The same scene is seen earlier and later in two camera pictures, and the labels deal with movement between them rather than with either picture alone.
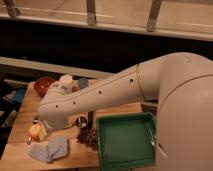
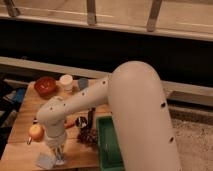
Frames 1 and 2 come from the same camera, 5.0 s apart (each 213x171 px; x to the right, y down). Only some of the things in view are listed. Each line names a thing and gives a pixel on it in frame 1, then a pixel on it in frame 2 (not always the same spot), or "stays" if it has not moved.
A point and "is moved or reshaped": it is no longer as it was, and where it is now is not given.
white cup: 66,81 stays
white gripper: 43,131 to 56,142
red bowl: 42,85 stays
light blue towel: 54,148 is moved or reshaped
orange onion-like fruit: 34,131 stays
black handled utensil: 90,119 stays
